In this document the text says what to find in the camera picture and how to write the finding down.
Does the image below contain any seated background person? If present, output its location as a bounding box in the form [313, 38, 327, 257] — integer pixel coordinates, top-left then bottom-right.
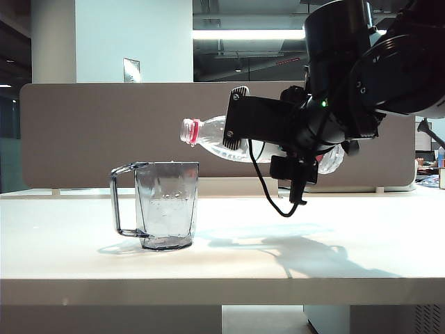
[419, 145, 445, 175]

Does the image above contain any Nongfu Spring water bottle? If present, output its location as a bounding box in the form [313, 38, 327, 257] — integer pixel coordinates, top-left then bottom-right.
[179, 116, 346, 175]

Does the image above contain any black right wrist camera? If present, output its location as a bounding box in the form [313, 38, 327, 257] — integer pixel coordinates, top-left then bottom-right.
[270, 154, 319, 206]

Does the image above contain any framed wall sign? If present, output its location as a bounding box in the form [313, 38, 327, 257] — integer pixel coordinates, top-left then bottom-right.
[122, 58, 141, 84]

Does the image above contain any background computer monitor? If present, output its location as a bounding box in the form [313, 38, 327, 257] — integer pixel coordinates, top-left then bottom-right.
[415, 122, 433, 151]

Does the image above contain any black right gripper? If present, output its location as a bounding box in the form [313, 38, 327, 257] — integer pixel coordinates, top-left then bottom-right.
[222, 85, 359, 157]

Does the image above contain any transparent grey octagonal mug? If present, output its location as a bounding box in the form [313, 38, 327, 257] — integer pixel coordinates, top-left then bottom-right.
[110, 161, 200, 251]

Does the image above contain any grey vented cabinet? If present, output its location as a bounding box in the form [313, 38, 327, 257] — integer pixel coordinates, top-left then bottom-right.
[302, 305, 445, 334]

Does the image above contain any table support panel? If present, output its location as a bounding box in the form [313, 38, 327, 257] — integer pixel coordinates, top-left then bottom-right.
[0, 305, 223, 334]

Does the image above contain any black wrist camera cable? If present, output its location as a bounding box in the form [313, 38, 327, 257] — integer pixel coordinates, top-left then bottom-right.
[247, 137, 300, 218]

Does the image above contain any brown desk partition panel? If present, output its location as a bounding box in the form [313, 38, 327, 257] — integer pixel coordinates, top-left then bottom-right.
[19, 80, 417, 191]

